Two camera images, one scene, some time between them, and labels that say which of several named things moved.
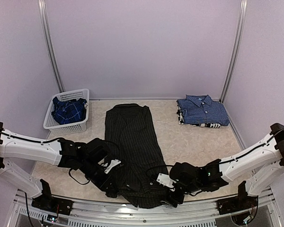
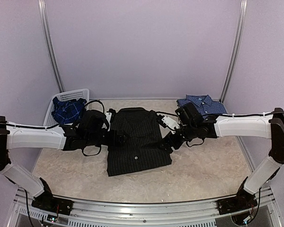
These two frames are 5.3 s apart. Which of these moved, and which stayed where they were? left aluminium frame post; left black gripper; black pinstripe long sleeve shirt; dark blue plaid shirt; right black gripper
Moved: right black gripper; left black gripper; black pinstripe long sleeve shirt
Stayed: left aluminium frame post; dark blue plaid shirt
